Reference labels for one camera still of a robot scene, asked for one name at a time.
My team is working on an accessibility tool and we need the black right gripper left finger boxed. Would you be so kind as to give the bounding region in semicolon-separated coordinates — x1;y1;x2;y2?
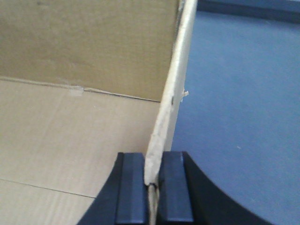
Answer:
78;152;149;225

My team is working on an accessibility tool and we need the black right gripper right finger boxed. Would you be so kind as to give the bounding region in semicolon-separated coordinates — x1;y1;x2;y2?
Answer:
156;151;269;225

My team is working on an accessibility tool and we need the brown cardboard carton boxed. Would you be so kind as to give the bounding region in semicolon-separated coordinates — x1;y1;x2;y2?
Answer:
0;0;197;225

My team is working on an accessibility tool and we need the dark blue conveyor belt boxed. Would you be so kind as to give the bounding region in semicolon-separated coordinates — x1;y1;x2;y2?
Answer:
172;11;300;225

